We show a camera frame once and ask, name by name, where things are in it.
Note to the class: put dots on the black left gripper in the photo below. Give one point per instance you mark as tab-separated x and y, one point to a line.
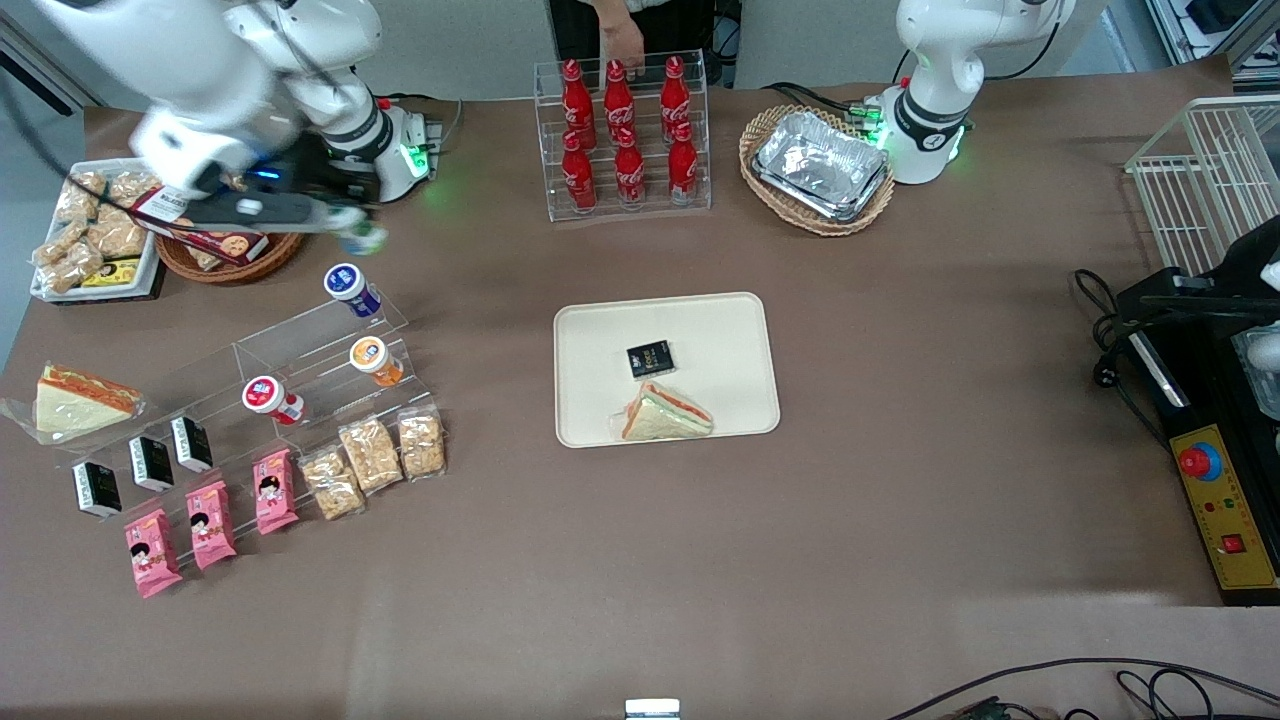
1232	272

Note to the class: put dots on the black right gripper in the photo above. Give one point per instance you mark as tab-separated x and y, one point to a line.
322	170

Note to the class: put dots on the green gum bottle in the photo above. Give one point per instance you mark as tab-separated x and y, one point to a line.
365	240

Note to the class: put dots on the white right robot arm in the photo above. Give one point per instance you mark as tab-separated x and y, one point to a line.
200	90

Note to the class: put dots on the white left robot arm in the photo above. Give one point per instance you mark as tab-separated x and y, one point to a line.
935	90

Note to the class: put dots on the blue gum bottle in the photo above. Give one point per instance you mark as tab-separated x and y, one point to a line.
345	282

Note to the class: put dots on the orange gum bottle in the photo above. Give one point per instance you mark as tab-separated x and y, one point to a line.
368	355

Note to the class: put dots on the red gum bottle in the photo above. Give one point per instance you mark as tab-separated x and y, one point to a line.
263	395

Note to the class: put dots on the beige plastic tray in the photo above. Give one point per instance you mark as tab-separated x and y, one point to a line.
720	350

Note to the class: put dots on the bare person hand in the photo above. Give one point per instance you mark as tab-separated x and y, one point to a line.
622	42

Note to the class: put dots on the black control case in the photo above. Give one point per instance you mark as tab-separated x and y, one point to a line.
1190	390

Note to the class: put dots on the brown wicker basket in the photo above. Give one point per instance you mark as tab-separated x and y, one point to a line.
270	262

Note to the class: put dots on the clear acrylic step display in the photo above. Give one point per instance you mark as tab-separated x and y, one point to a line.
310	350

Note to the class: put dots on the red cookie box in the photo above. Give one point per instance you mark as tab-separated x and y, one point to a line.
215	243

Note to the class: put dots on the red emergency stop button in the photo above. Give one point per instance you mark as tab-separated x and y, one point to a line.
1198	461

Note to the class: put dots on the clear bag of puffed snacks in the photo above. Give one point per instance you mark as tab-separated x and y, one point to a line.
72	272
332	485
78	200
370	455
118	235
203	258
130	187
58	245
422	443

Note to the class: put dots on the yellow control panel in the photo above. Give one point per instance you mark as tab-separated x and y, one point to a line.
1240	510

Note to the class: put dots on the red cola bottle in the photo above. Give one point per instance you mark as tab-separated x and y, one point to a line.
683	165
629	170
578	105
619	100
675	95
578	175

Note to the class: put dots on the yellow snack packet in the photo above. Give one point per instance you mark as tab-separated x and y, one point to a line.
112	272

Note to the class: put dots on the black and white carton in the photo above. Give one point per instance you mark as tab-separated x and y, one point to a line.
191	444
152	463
97	489

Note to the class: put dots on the pink cartoon snack pack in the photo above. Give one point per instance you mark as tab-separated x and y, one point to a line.
211	525
152	555
274	492

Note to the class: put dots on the white rectangular bin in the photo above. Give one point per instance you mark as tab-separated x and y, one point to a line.
45	285

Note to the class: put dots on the small black snack box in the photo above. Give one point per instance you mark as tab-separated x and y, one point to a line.
650	359

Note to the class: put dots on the clear acrylic bottle rack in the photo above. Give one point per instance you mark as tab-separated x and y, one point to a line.
700	190

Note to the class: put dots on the wrapped triangle sandwich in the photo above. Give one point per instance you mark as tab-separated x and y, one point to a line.
75	405
665	415

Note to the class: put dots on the person black clothing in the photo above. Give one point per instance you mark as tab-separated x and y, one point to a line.
670	25

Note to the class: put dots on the stacked aluminium foil trays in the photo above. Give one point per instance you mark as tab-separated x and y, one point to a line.
820	165

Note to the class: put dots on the light wicker basket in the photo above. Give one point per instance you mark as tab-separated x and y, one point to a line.
765	130

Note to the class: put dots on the small white device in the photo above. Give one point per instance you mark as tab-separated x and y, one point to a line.
652	710

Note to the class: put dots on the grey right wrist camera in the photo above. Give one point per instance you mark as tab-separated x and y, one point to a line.
260	212

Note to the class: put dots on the metal shelf frame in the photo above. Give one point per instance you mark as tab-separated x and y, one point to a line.
1210	30

